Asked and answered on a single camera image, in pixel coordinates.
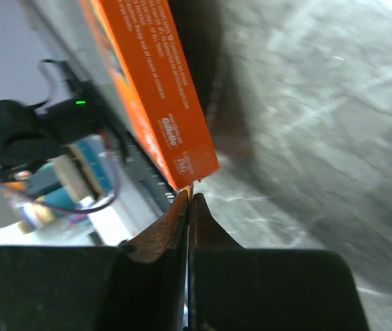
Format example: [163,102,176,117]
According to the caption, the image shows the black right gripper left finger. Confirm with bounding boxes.
[0,191,189,330]

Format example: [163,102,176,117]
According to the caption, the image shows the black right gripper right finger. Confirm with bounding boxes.
[188,194,369,330]

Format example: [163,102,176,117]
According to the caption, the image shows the orange razor box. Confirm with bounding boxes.
[81,1,220,189]

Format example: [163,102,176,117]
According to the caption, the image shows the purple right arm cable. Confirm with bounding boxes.
[0,148,121,215]

